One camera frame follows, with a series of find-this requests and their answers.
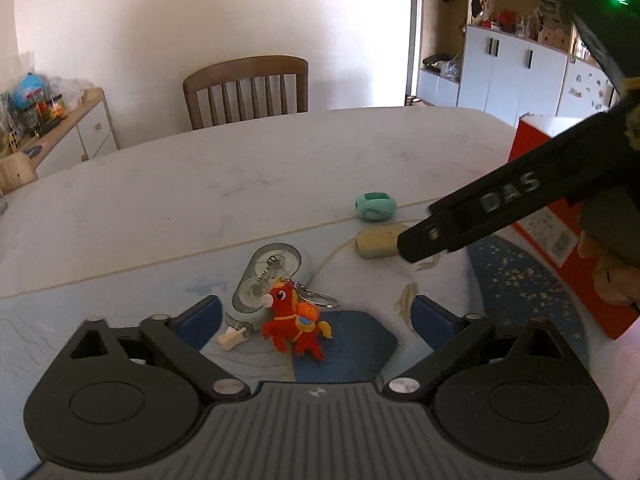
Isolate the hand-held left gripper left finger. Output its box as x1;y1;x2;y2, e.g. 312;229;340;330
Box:
69;294;252;402

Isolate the mint green round gadget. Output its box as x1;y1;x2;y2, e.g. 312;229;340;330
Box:
354;192;397;222

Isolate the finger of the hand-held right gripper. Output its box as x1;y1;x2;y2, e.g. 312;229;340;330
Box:
397;104;626;265

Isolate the brown wooden chair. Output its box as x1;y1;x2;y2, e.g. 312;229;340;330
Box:
182;56;310;131

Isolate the person's right hand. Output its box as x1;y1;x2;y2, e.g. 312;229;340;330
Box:
575;232;640;306

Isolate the clear correction tape dispenser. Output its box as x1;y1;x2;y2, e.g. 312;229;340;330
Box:
225;241;304;328

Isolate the light wooden block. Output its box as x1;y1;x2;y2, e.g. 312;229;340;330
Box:
0;152;40;195

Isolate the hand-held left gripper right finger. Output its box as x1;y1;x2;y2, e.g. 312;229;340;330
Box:
383;294;572;402

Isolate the beige rectangular block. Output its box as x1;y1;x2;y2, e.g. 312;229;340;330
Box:
354;225;416;259

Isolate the red horse keychain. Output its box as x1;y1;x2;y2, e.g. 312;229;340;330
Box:
261;279;341;363

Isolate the red cardboard box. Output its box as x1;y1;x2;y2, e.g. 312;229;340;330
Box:
509;114;640;341

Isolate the clear plastic bag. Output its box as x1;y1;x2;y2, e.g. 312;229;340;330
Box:
47;77;96;111

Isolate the white sideboard with wooden top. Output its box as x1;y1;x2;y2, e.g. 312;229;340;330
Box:
20;87;119;178

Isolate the white wall cabinet unit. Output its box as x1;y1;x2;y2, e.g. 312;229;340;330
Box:
415;0;626;128

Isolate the grey bag on shelf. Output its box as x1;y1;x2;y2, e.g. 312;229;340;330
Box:
422;52;463;81

